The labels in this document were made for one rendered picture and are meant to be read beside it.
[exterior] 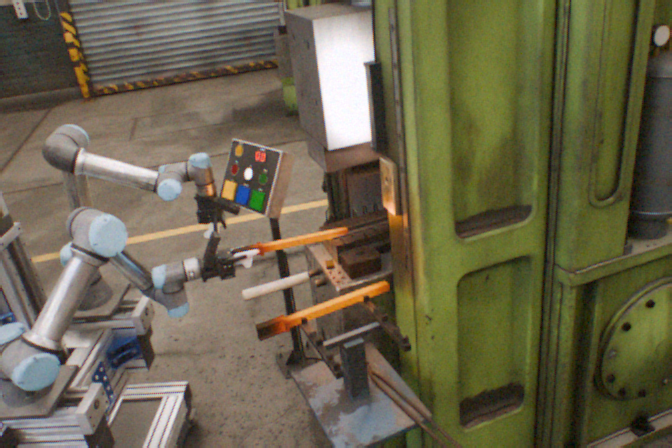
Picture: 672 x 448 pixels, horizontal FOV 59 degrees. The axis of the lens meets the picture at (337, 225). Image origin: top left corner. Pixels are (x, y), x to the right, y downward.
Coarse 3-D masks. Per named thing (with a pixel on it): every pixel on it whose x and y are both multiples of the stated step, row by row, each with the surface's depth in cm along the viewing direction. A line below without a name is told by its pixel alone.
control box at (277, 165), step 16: (240, 144) 260; (240, 160) 259; (256, 160) 252; (272, 160) 246; (288, 160) 246; (224, 176) 266; (240, 176) 258; (256, 176) 251; (272, 176) 245; (288, 176) 248; (272, 192) 244; (272, 208) 247
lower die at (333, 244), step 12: (360, 216) 231; (372, 216) 228; (384, 216) 225; (324, 228) 225; (336, 228) 223; (372, 228) 218; (384, 228) 218; (324, 240) 224; (336, 240) 214; (348, 240) 213; (360, 240) 213; (372, 240) 215; (336, 252) 212
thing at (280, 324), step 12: (372, 288) 188; (384, 288) 189; (336, 300) 184; (348, 300) 184; (360, 300) 186; (300, 312) 181; (312, 312) 180; (324, 312) 182; (264, 324) 175; (276, 324) 177; (288, 324) 176; (264, 336) 176
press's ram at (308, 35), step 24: (288, 24) 195; (312, 24) 172; (336, 24) 174; (360, 24) 176; (312, 48) 177; (336, 48) 176; (360, 48) 179; (312, 72) 183; (336, 72) 179; (360, 72) 182; (312, 96) 190; (336, 96) 182; (360, 96) 185; (312, 120) 197; (336, 120) 186; (360, 120) 188; (336, 144) 189
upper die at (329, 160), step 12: (312, 144) 205; (360, 144) 198; (312, 156) 209; (324, 156) 195; (336, 156) 196; (348, 156) 198; (360, 156) 199; (372, 156) 201; (324, 168) 199; (336, 168) 198
